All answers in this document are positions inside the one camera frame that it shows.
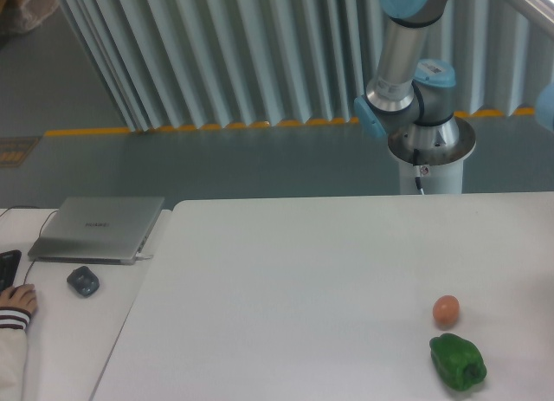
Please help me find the green bell pepper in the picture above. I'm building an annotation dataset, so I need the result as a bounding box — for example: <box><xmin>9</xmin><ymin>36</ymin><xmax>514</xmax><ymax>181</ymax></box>
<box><xmin>429</xmin><ymin>333</ymin><xmax>487</xmax><ymax>391</ymax></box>

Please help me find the black keyboard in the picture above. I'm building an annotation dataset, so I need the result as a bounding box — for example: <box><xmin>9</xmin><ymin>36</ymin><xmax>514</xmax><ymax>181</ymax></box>
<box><xmin>0</xmin><ymin>249</ymin><xmax>22</xmax><ymax>292</ymax></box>

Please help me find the person's hand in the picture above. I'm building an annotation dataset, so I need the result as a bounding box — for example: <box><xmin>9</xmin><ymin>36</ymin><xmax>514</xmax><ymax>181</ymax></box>
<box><xmin>0</xmin><ymin>284</ymin><xmax>38</xmax><ymax>317</ymax></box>

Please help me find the brown egg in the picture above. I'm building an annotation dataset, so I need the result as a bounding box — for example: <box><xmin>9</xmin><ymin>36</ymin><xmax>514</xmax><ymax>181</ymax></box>
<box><xmin>432</xmin><ymin>295</ymin><xmax>460</xmax><ymax>327</ymax></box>

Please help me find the grey folding partition screen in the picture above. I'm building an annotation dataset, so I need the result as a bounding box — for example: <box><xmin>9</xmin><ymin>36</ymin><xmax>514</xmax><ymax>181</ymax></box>
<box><xmin>58</xmin><ymin>0</ymin><xmax>553</xmax><ymax>131</ymax></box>

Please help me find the silver closed laptop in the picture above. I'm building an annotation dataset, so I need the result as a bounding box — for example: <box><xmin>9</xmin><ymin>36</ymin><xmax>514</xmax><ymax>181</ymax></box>
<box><xmin>28</xmin><ymin>197</ymin><xmax>164</xmax><ymax>264</ymax></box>

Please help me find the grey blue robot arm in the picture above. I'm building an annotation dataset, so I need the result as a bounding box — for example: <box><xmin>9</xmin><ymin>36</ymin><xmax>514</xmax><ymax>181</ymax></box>
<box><xmin>354</xmin><ymin>0</ymin><xmax>553</xmax><ymax>137</ymax></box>

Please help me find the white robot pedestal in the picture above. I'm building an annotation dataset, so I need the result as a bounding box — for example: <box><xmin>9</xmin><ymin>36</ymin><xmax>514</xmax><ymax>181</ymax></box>
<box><xmin>388</xmin><ymin>116</ymin><xmax>476</xmax><ymax>195</ymax></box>

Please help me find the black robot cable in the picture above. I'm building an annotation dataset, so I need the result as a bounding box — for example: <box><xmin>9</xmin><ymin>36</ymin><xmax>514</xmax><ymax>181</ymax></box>
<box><xmin>411</xmin><ymin>148</ymin><xmax>428</xmax><ymax>197</ymax></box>

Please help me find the dark grey computer mouse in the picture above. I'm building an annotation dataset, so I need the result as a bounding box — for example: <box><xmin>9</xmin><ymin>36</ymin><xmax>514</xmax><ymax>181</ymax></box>
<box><xmin>67</xmin><ymin>266</ymin><xmax>100</xmax><ymax>298</ymax></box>

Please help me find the black mouse cable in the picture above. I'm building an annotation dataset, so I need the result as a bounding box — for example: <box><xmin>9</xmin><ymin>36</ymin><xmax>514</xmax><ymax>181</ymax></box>
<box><xmin>0</xmin><ymin>205</ymin><xmax>60</xmax><ymax>289</ymax></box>

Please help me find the white striped sleeve forearm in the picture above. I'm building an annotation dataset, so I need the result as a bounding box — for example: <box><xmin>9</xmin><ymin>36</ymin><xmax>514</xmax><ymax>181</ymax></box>
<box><xmin>1</xmin><ymin>307</ymin><xmax>31</xmax><ymax>400</ymax></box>

